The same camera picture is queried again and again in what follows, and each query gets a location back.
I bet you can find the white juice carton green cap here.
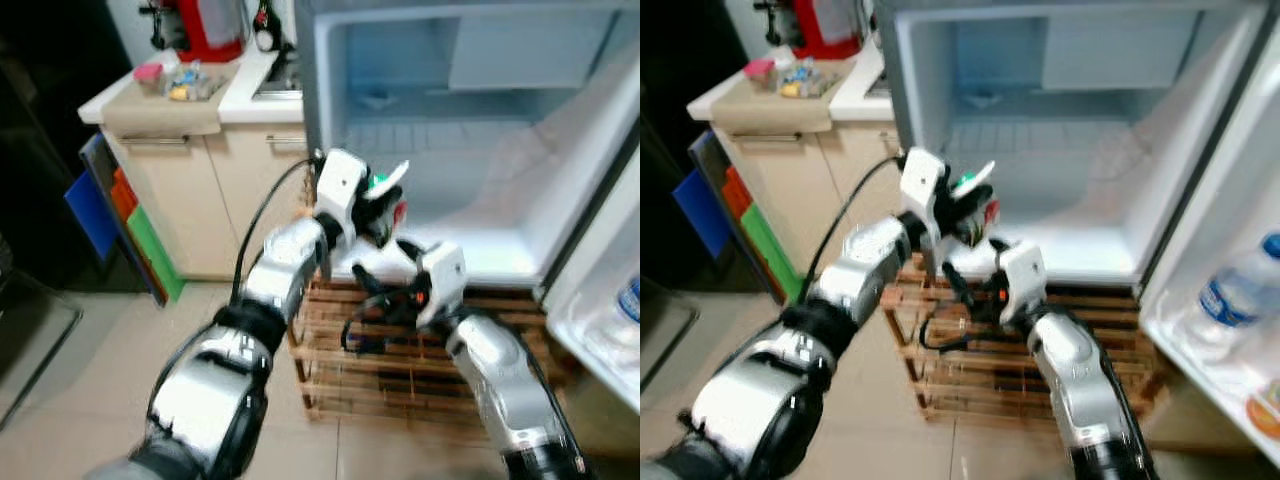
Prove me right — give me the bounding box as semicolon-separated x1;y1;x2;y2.
952;158;999;229
365;160;411;229

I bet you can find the grey mini fridge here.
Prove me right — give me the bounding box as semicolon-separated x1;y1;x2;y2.
875;0;1280;291
293;0;641;293

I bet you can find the wooden slatted rack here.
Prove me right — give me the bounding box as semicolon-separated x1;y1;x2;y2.
882;255;1167;422
288;262;561;423

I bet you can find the beige kitchen cabinet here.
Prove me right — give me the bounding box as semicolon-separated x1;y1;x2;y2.
78;45;321;283
685;45;906;281

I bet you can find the green cutting board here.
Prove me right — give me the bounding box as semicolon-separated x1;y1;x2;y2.
740;205;803;303
125;205;186;301

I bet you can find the clear snack container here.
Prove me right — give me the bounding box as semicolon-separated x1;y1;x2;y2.
775;58;841;99
160;62;226;103

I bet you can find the translucent freezer compartment flap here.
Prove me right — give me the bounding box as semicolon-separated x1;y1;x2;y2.
1040;8;1196;91
448;8;613;93

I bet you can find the dark glass bottle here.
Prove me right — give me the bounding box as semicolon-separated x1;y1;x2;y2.
253;0;283;53

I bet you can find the beige towel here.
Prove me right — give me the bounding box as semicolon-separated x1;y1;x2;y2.
100;85;226;138
708;82;836;136

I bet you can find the orange cutting board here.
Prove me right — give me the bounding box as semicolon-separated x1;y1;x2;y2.
110;165;141;223
722;165;756;221

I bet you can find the red coffee machine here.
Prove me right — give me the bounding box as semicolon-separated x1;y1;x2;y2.
140;0;248;63
755;0;863;61

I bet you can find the blue cutting board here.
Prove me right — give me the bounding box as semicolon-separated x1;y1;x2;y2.
65;168;126;261
672;165;736;259

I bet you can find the dark cutting board holder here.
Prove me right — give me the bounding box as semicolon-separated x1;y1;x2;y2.
688;128;791;306
78;130;173;306

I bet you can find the orange round food item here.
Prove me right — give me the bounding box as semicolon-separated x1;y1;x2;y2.
1245;380;1280;438

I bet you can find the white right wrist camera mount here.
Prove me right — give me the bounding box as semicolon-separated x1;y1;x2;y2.
415;240;468;328
998;240;1049;326

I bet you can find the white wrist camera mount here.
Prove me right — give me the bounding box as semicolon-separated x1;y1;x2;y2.
415;240;468;328
314;148;371;252
899;146;950;252
998;240;1049;326

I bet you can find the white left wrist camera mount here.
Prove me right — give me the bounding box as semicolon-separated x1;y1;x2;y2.
899;146;950;252
314;148;371;252

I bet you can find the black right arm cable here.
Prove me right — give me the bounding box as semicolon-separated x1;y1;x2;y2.
339;295;406;358
918;296;979;353

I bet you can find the white wire fridge shelf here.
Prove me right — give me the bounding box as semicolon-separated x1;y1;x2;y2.
345;118;526;166
945;116;1126;163

